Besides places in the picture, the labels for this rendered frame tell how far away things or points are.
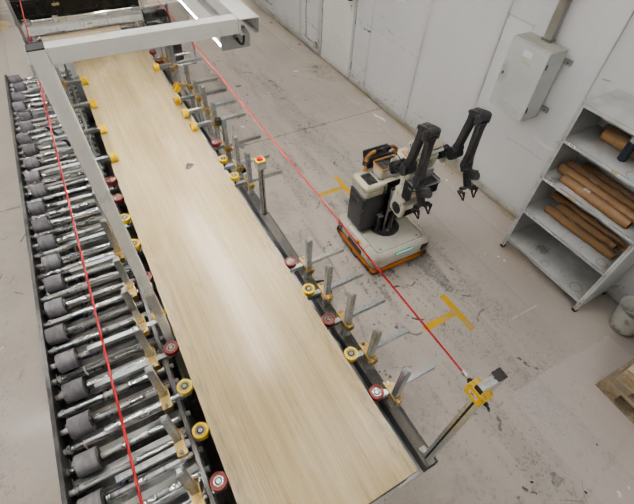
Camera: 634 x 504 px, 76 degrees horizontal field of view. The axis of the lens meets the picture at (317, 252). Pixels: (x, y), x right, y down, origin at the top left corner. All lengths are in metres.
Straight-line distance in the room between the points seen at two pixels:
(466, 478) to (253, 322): 1.77
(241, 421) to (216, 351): 0.42
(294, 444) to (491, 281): 2.62
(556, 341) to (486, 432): 1.09
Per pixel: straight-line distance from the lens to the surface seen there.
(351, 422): 2.21
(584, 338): 4.18
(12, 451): 3.62
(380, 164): 3.54
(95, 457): 2.40
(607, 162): 3.70
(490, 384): 1.54
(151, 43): 1.53
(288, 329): 2.41
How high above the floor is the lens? 2.98
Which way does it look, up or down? 49 degrees down
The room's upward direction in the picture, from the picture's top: 3 degrees clockwise
